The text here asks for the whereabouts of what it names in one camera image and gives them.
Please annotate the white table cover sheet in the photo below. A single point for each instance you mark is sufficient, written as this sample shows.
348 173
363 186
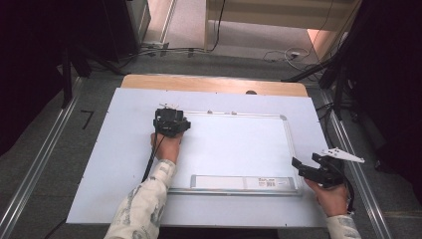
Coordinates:
126 132

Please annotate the black metal stand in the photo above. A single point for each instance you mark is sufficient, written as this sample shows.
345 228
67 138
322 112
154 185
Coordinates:
338 89
67 79

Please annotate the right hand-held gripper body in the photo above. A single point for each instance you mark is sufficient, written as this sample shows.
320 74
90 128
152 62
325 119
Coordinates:
328 170

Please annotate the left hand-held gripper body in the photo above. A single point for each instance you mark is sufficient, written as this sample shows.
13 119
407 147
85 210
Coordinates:
167 119

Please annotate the aluminium floor rail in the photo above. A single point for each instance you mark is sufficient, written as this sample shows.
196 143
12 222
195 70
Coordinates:
361 186
40 162

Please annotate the light wooden furniture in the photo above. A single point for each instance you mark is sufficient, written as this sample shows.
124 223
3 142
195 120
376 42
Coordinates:
282 16

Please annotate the silver framed whiteboard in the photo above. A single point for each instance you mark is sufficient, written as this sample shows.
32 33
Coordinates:
239 149

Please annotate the wooden table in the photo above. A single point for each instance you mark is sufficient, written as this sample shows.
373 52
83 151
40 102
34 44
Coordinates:
205 84

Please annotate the white label strip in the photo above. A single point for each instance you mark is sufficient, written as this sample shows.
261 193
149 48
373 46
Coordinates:
232 182

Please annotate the person's right hand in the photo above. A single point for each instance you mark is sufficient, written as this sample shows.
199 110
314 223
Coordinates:
330 200

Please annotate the person's left hand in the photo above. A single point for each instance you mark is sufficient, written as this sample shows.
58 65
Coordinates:
167 147

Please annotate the dark cabinet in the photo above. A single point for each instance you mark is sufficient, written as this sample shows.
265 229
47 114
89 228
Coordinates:
116 26

